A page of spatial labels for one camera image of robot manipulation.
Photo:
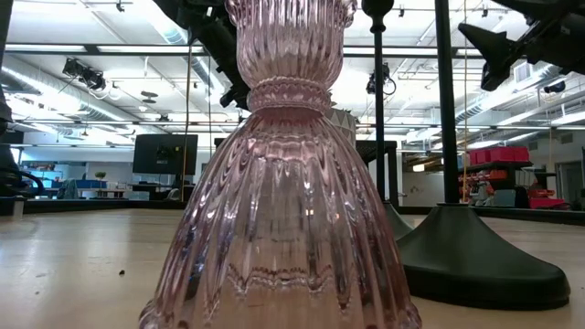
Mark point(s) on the succulent plant in patterned pot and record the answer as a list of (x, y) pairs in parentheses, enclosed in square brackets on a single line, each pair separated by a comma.
[(346, 125)]

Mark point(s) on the black computer monitor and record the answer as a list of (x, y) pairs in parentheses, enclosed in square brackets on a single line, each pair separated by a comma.
[(164, 153)]

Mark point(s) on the small background potted plant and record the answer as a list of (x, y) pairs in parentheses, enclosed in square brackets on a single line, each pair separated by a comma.
[(99, 176)]

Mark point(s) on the pink ribbed glass candle holder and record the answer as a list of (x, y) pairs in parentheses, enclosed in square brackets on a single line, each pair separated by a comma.
[(283, 205)]

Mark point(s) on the black overhead crossbar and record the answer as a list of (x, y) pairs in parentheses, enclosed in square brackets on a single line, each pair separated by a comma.
[(137, 48)]

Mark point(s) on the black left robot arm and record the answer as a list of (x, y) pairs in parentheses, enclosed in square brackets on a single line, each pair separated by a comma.
[(210, 36)]

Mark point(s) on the black overhead-mounted camera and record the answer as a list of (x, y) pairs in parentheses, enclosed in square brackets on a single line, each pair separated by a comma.
[(387, 82), (84, 75)]

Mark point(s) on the red storage bins row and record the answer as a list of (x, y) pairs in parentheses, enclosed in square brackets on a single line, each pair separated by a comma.
[(500, 155)]

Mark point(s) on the black storage shelf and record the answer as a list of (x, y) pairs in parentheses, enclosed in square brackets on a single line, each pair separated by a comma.
[(507, 183)]

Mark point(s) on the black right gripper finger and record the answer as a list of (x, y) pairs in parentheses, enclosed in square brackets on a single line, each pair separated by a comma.
[(493, 75), (496, 48)]

